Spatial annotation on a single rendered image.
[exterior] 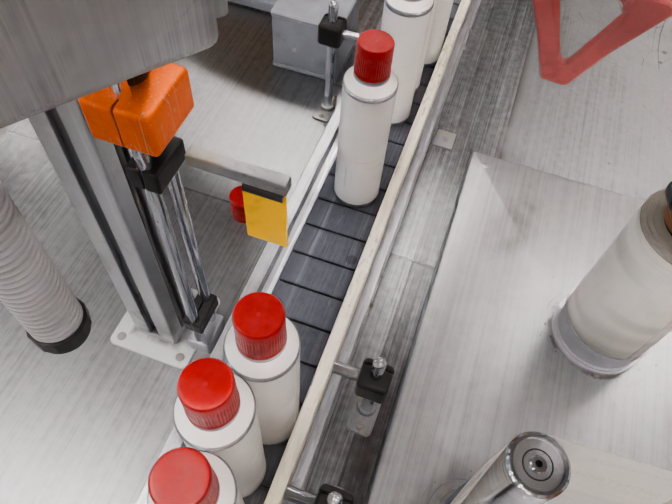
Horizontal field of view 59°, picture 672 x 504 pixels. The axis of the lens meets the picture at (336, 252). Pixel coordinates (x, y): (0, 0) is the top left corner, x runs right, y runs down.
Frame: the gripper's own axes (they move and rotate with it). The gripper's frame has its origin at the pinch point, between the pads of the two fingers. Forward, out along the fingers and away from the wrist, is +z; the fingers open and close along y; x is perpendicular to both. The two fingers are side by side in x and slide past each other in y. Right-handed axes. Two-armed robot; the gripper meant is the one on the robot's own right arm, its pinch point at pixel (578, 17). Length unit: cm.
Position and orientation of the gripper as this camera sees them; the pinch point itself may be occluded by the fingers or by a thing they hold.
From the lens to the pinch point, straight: 38.9
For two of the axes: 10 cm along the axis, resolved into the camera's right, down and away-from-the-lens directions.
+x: -9.1, -3.8, 1.8
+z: -0.6, 5.3, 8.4
